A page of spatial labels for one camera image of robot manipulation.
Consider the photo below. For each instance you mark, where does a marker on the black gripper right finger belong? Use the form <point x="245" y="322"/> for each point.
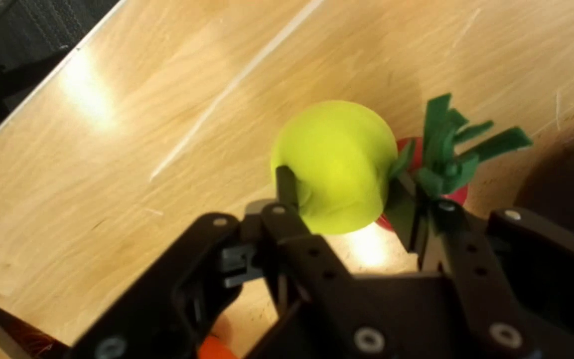
<point x="486" y="286"/>

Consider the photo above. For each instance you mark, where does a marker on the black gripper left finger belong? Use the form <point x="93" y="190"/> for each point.
<point x="299" y="280"/>

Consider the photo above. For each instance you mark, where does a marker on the yellow toy lemon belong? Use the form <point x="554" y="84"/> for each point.
<point x="339" y="160"/>

